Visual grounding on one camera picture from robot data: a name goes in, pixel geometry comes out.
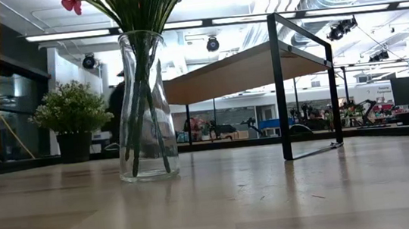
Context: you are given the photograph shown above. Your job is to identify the blue table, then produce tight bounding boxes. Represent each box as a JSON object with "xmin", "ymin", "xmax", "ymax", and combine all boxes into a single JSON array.
[{"xmin": 257, "ymin": 115, "xmax": 300, "ymax": 132}]

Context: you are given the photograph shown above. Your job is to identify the black round ceiling spotlight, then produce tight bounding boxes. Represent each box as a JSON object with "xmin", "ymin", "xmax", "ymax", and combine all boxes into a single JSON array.
[
  {"xmin": 80, "ymin": 52, "xmax": 98, "ymax": 71},
  {"xmin": 205, "ymin": 35, "xmax": 220, "ymax": 53}
]

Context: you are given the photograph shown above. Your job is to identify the potted green plant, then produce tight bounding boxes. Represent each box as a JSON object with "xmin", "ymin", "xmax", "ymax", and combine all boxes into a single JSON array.
[{"xmin": 24, "ymin": 75, "xmax": 119, "ymax": 168}]

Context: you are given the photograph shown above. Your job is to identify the cardboard boxes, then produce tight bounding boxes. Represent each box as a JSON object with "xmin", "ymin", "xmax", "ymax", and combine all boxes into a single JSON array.
[{"xmin": 220, "ymin": 129, "xmax": 251, "ymax": 143}]

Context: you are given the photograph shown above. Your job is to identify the black aluminium table frame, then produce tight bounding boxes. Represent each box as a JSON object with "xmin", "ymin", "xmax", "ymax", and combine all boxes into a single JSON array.
[{"xmin": 0, "ymin": 118, "xmax": 409, "ymax": 184}]

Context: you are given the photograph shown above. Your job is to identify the wooden shelf black metal frame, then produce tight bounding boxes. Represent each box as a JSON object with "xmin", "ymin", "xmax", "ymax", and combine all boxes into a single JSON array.
[{"xmin": 156, "ymin": 6, "xmax": 346, "ymax": 174}]

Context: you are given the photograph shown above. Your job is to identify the black track light cluster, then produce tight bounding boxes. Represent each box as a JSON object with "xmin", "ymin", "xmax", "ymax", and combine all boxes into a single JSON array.
[
  {"xmin": 325, "ymin": 15, "xmax": 361, "ymax": 43},
  {"xmin": 368, "ymin": 49, "xmax": 390, "ymax": 63}
]

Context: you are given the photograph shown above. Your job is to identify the tall glass vase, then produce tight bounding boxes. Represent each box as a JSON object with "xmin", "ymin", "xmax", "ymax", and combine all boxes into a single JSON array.
[{"xmin": 105, "ymin": 27, "xmax": 182, "ymax": 185}]

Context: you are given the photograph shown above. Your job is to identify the pink background flowers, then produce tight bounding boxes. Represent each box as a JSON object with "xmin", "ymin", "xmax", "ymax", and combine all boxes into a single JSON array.
[{"xmin": 181, "ymin": 114, "xmax": 208, "ymax": 143}]

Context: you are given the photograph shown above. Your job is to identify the small red flower bunch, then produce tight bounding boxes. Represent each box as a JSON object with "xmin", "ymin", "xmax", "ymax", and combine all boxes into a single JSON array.
[{"xmin": 60, "ymin": 0, "xmax": 158, "ymax": 184}]

